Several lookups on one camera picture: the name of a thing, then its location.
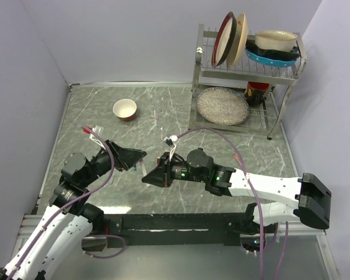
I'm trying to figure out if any blue dotted dish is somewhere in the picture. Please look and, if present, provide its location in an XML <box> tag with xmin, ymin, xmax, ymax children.
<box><xmin>245</xmin><ymin>49</ymin><xmax>297</xmax><ymax>68</ymax></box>

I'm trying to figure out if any steel dish rack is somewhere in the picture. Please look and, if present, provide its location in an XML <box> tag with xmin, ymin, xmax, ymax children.
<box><xmin>188</xmin><ymin>24</ymin><xmax>307</xmax><ymax>140</ymax></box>

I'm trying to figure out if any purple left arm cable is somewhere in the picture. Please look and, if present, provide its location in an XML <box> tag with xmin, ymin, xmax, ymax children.
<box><xmin>5</xmin><ymin>128</ymin><xmax>126</xmax><ymax>280</ymax></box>

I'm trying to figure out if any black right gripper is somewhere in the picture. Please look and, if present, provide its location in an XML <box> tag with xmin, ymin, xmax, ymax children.
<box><xmin>142</xmin><ymin>152</ymin><xmax>207</xmax><ymax>188</ymax></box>

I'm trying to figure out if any cream red bowl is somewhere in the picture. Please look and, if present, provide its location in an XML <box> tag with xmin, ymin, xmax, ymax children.
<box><xmin>113</xmin><ymin>99</ymin><xmax>137</xmax><ymax>121</ymax></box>

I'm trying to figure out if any black base bar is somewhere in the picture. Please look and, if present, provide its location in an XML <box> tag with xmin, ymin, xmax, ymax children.
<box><xmin>92</xmin><ymin>213</ymin><xmax>260</xmax><ymax>246</ymax></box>

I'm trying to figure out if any cream plate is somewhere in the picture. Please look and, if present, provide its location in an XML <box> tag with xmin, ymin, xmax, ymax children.
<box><xmin>226</xmin><ymin>13</ymin><xmax>249</xmax><ymax>69</ymax></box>

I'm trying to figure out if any red black cup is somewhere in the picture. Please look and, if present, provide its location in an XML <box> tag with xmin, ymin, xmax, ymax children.
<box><xmin>244</xmin><ymin>82</ymin><xmax>270</xmax><ymax>107</ymax></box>

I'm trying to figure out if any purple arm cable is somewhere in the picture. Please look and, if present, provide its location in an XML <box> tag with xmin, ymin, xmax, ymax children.
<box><xmin>174</xmin><ymin>127</ymin><xmax>289</xmax><ymax>280</ymax></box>
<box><xmin>5</xmin><ymin>128</ymin><xmax>126</xmax><ymax>280</ymax></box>

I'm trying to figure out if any thin white red pen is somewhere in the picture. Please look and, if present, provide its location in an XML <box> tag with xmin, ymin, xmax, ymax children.
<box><xmin>140</xmin><ymin>161</ymin><xmax>147</xmax><ymax>176</ymax></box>

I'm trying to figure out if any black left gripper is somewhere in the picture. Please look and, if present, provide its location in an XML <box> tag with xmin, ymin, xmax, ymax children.
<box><xmin>80</xmin><ymin>139</ymin><xmax>146</xmax><ymax>186</ymax></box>

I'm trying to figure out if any black dish on rack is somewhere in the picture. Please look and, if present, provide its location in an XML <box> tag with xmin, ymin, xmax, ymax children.
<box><xmin>246</xmin><ymin>40</ymin><xmax>300</xmax><ymax>61</ymax></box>

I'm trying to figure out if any red rimmed plate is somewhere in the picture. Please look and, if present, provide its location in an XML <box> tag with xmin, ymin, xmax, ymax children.
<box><xmin>211</xmin><ymin>12</ymin><xmax>237</xmax><ymax>68</ymax></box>

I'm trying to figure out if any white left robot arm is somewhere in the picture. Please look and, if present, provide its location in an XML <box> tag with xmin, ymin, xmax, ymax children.
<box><xmin>0</xmin><ymin>141</ymin><xmax>147</xmax><ymax>279</ymax></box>

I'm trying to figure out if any speckled grey plate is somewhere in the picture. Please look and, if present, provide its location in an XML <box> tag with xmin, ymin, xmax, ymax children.
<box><xmin>197</xmin><ymin>87</ymin><xmax>250</xmax><ymax>125</ymax></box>

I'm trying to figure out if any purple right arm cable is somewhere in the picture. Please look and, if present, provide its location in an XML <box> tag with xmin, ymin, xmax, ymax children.
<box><xmin>174</xmin><ymin>127</ymin><xmax>289</xmax><ymax>280</ymax></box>

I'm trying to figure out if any cream bowl on rack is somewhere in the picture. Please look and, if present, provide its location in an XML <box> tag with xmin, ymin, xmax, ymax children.
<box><xmin>255</xmin><ymin>30</ymin><xmax>298</xmax><ymax>52</ymax></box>

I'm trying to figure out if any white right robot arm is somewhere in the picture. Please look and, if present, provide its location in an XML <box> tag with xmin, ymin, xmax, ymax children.
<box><xmin>142</xmin><ymin>148</ymin><xmax>332</xmax><ymax>232</ymax></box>

